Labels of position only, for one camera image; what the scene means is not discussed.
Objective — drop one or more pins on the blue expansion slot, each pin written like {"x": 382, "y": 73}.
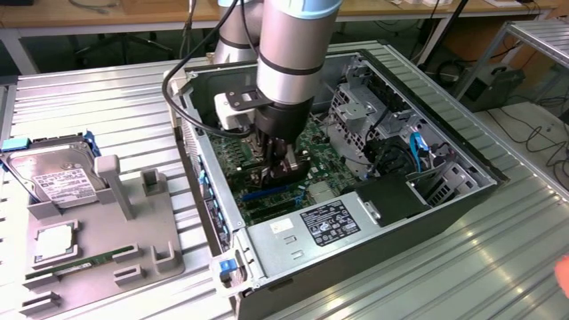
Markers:
{"x": 262, "y": 194}

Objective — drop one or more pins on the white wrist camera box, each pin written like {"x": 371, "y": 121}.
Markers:
{"x": 230, "y": 115}

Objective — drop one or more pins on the silver chipset heatsink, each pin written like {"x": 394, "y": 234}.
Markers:
{"x": 321, "y": 193}

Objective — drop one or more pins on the long black expansion slot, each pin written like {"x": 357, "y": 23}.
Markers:
{"x": 271, "y": 207}
{"x": 274, "y": 216}

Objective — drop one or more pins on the blue case latch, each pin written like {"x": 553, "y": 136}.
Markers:
{"x": 228, "y": 265}

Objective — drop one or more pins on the silver CPU chip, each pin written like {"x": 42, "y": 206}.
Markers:
{"x": 53, "y": 243}

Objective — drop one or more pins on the green motherboard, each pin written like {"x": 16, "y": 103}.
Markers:
{"x": 329, "y": 150}

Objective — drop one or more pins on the open grey PC case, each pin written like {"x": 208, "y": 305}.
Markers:
{"x": 355, "y": 283}

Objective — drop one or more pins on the person's bare hand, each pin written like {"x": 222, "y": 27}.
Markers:
{"x": 563, "y": 276}

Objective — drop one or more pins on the grey power supply unit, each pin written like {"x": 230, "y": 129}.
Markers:
{"x": 283, "y": 246}

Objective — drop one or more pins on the black box device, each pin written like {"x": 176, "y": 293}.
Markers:
{"x": 493, "y": 90}

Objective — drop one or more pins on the silver hard disk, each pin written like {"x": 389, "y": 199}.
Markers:
{"x": 57, "y": 173}

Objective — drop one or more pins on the grey plastic parts rack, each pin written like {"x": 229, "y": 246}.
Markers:
{"x": 97, "y": 240}

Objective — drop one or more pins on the black plastic shroud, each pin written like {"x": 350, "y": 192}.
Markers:
{"x": 390, "y": 200}

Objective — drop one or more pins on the silver disk bay cage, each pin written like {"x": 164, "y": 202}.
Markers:
{"x": 355, "y": 110}

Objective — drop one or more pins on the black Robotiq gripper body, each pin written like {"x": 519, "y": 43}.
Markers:
{"x": 281, "y": 120}

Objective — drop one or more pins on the metal slat side table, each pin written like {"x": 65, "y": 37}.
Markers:
{"x": 546, "y": 36}

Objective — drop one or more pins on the green loose RAM stick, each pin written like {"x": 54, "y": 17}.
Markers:
{"x": 80, "y": 265}

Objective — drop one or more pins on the wooden desk with metal frame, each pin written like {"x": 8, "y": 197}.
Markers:
{"x": 88, "y": 15}

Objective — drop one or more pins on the hard disk drive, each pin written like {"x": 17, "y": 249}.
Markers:
{"x": 14, "y": 145}

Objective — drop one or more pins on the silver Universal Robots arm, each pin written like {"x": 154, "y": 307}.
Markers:
{"x": 289, "y": 50}

